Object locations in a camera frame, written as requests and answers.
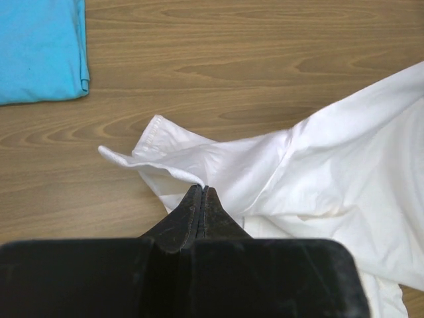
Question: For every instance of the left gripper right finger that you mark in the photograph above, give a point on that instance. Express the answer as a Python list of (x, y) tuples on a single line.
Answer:
[(214, 222)]

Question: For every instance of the white t shirt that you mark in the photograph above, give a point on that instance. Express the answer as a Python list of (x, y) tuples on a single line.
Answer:
[(351, 172)]

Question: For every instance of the folded blue t shirt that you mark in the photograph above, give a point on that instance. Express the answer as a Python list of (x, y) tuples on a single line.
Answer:
[(43, 51)]

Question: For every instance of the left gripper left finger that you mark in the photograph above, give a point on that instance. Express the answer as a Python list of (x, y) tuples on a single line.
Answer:
[(179, 228)]

